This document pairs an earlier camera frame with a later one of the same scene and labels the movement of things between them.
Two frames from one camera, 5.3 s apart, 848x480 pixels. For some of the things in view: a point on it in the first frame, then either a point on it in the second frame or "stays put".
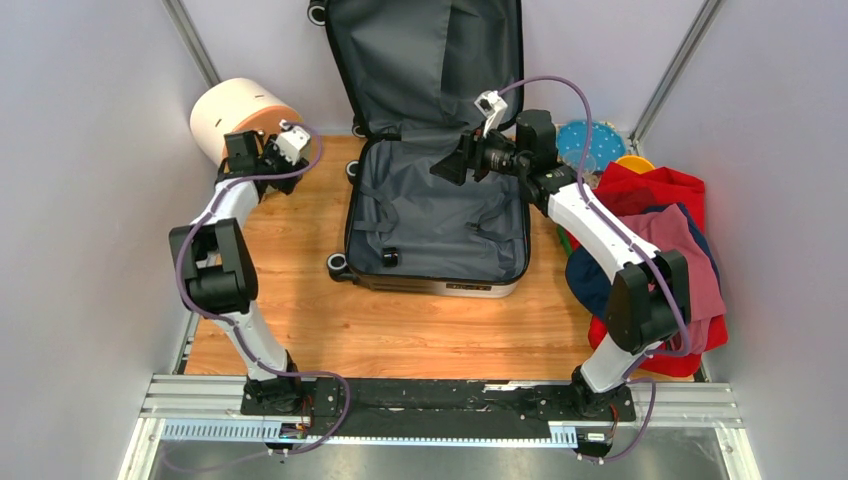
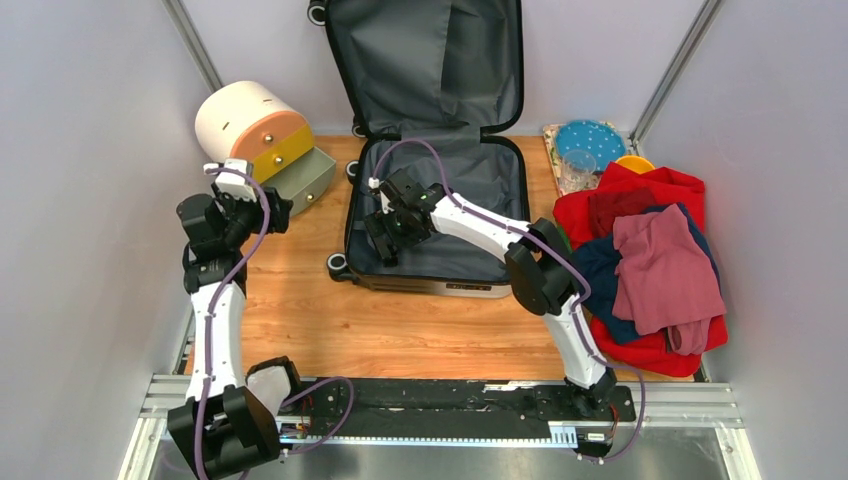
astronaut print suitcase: [414, 70] stays put
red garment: [631, 190] stays put
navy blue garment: [590, 273] stays put
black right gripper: [454, 166] → [378, 225]
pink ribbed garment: [667, 228] stays put
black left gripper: [270, 150] → [279, 212]
